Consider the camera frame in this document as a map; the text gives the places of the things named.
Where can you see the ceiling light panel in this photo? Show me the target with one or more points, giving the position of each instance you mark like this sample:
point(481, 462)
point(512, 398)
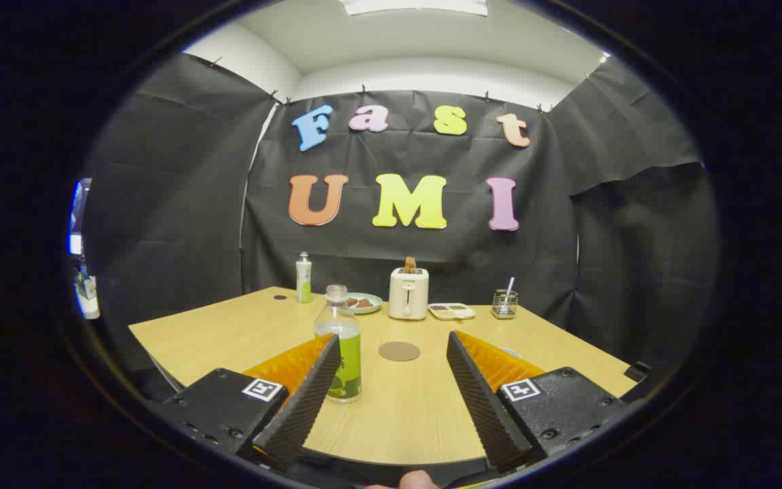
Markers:
point(411, 5)

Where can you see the white and blue equipment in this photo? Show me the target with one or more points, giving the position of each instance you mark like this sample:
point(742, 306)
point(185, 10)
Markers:
point(87, 288)

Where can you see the pale green plate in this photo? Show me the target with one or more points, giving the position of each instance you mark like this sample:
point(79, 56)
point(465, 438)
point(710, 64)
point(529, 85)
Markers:
point(377, 301)

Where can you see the white cup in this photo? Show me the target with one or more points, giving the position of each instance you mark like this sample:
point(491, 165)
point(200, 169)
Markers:
point(512, 352)

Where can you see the wooden table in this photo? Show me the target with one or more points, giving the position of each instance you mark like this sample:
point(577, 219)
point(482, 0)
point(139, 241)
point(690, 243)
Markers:
point(398, 407)

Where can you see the white toaster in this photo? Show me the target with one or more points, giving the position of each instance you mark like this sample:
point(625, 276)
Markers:
point(408, 299)

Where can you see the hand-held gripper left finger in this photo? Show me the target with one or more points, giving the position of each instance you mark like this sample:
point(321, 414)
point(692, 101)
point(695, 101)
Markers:
point(306, 401)

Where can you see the green label juice bottle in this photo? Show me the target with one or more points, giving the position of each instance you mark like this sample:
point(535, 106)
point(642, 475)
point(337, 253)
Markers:
point(349, 360)

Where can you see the white straw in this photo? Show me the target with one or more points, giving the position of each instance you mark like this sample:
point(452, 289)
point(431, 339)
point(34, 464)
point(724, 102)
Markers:
point(510, 285)

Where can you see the white divided condiment tray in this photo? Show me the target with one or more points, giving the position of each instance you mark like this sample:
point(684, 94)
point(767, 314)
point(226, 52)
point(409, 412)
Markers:
point(462, 314)

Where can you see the small white green bottle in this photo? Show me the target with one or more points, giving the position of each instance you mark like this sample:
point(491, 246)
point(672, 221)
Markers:
point(303, 282)

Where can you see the round brown coaster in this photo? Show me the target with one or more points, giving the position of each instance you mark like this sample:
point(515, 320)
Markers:
point(399, 351)

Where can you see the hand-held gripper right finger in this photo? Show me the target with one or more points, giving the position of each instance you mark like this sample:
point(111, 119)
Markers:
point(479, 401)

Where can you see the brown bread slice in toaster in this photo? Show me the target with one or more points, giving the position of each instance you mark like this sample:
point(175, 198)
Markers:
point(410, 263)

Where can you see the small black box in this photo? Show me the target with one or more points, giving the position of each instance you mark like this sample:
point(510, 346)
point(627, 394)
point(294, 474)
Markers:
point(637, 371)

